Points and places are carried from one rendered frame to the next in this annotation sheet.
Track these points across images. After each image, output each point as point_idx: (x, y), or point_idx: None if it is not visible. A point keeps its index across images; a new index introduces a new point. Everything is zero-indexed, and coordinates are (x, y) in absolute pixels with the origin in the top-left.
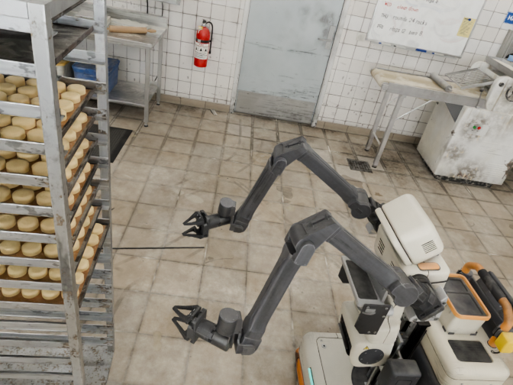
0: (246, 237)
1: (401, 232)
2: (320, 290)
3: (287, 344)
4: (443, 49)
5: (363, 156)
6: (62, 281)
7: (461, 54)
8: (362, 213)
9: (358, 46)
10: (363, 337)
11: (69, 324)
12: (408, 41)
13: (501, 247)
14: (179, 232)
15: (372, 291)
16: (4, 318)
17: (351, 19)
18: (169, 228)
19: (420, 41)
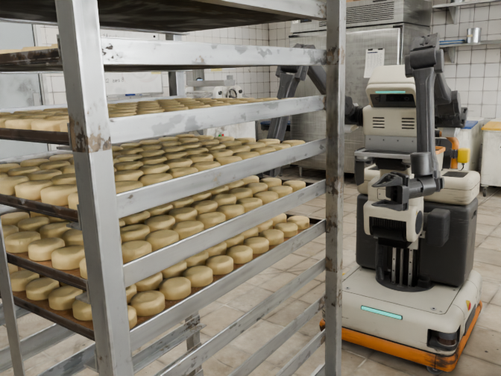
0: None
1: (410, 78)
2: (259, 295)
3: (300, 338)
4: (146, 89)
5: None
6: (338, 160)
7: (162, 89)
8: (349, 107)
9: None
10: (408, 206)
11: (339, 240)
12: (115, 89)
13: (306, 208)
14: (65, 350)
15: (402, 152)
16: None
17: (53, 80)
18: (48, 354)
19: (125, 86)
